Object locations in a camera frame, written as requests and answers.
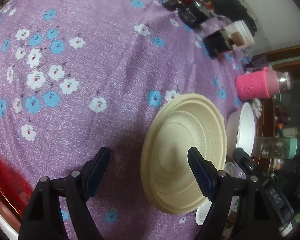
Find white work gloves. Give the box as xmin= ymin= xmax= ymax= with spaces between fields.
xmin=250 ymin=99 xmax=263 ymax=118

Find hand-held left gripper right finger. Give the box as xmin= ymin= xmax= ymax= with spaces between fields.
xmin=187 ymin=147 xmax=282 ymax=240

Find black leather sofa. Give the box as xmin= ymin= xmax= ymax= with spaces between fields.
xmin=210 ymin=0 xmax=258 ymax=33

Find clear bottle with mint lid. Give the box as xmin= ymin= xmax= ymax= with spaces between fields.
xmin=254 ymin=136 xmax=300 ymax=159

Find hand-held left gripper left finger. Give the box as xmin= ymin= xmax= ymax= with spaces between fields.
xmin=18 ymin=147 xmax=111 ymax=240

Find cartoon printed plastic bag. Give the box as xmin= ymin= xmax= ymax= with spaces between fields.
xmin=241 ymin=46 xmax=255 ymax=67

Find red glass plate gold rim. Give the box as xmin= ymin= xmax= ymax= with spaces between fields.
xmin=0 ymin=142 xmax=33 ymax=218

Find cream ribbed plastic bowl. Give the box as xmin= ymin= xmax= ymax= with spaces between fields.
xmin=141 ymin=94 xmax=227 ymax=215

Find small black gadget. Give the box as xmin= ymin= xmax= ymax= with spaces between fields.
xmin=164 ymin=0 xmax=179 ymax=12

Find glass bottle with pink sleeve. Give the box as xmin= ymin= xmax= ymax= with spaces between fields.
xmin=235 ymin=67 xmax=292 ymax=101

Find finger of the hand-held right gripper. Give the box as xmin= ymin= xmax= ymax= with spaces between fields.
xmin=233 ymin=148 xmax=262 ymax=180

